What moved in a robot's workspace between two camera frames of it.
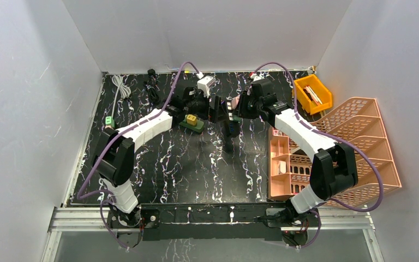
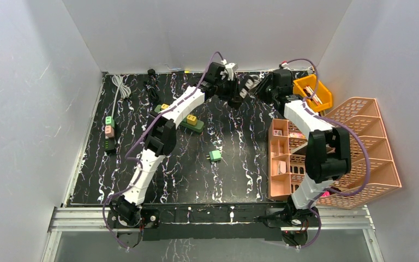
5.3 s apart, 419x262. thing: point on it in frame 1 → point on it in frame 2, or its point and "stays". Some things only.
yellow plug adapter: (191, 119) stays
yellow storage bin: (312, 94) stays
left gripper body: (214, 107) → (233, 91)
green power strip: (198, 127) stays
